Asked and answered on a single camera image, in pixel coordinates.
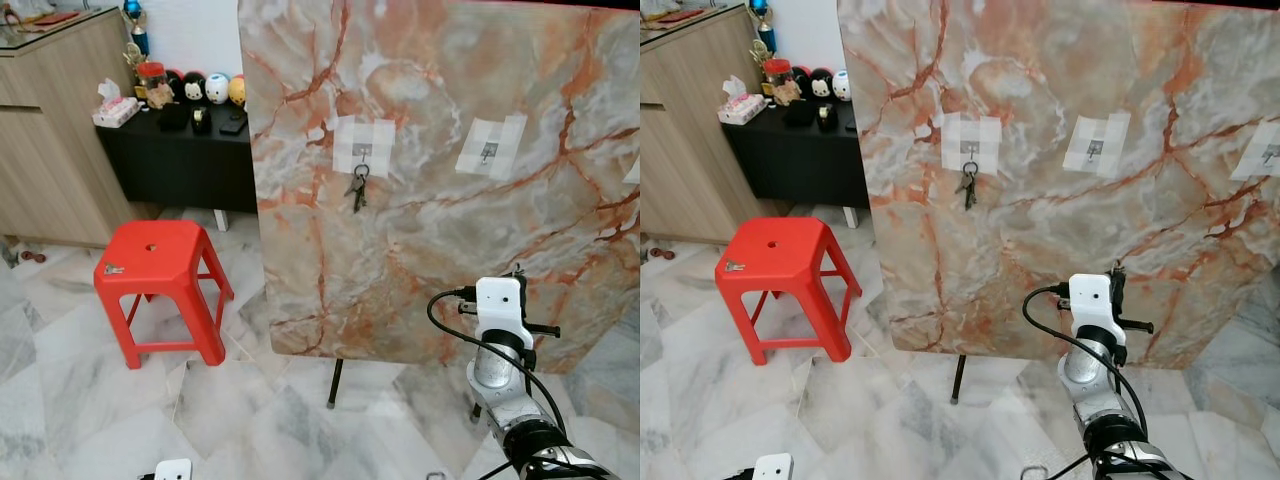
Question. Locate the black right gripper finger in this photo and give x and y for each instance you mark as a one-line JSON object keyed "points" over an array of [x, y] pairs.
{"points": [[519, 273], [1116, 271]]}

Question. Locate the bunch of silver keys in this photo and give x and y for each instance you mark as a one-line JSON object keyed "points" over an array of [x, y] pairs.
{"points": [[358, 188], [968, 186]]}

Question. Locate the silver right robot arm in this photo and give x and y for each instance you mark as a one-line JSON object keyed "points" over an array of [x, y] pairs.
{"points": [[1088, 368], [495, 370]]}

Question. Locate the metal hook on white tape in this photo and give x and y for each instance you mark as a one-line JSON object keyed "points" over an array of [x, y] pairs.
{"points": [[362, 145], [490, 147], [1260, 152], [970, 142], [1096, 145]]}

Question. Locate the marble patterned board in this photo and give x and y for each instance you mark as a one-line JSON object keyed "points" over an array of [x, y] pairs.
{"points": [[1050, 230], [440, 250]]}

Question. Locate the small red floor toy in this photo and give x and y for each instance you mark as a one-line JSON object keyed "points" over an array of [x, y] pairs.
{"points": [[661, 254], [32, 256]]}

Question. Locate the black board stand leg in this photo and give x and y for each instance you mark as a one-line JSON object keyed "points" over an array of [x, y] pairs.
{"points": [[960, 380], [335, 385]]}

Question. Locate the light wooden cabinet glass top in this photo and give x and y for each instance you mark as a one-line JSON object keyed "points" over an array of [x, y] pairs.
{"points": [[690, 160], [60, 160]]}

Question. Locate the red plastic stool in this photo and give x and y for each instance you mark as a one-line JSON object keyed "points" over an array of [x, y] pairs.
{"points": [[780, 252], [155, 255]]}

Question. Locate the pink tissue box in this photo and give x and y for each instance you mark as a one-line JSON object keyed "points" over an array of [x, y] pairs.
{"points": [[742, 105], [115, 108]]}

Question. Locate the black phone case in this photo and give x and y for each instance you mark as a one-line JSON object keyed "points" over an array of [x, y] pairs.
{"points": [[234, 126], [854, 124]]}

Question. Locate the black low console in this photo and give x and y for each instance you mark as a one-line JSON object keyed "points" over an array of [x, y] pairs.
{"points": [[800, 165], [170, 165]]}

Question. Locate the red paper packet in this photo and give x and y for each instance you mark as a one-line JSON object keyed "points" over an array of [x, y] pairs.
{"points": [[52, 18], [690, 15]]}

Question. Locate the black wallet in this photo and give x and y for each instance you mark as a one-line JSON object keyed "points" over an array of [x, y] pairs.
{"points": [[173, 116], [798, 113]]}

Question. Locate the clear jar red lid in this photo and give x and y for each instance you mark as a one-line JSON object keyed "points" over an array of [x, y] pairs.
{"points": [[155, 88], [780, 85]]}

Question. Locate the white round plush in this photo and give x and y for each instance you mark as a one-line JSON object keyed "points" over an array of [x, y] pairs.
{"points": [[217, 90], [842, 86]]}

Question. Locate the yellow bear plush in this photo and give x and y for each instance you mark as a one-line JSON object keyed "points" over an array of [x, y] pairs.
{"points": [[238, 92]]}

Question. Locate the gold trophy with blue ball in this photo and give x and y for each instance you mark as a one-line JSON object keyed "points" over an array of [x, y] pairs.
{"points": [[135, 25], [762, 25]]}

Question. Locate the black mouse plush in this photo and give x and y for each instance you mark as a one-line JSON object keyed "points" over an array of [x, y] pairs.
{"points": [[194, 90], [822, 86]]}

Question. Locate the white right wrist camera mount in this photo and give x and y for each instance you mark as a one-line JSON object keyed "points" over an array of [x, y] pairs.
{"points": [[1092, 302], [500, 305]]}

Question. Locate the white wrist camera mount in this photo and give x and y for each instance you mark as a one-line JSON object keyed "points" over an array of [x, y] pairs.
{"points": [[773, 468], [174, 470], [500, 305], [1092, 302]]}

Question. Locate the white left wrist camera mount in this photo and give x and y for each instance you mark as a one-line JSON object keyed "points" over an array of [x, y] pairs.
{"points": [[174, 470], [773, 468]]}

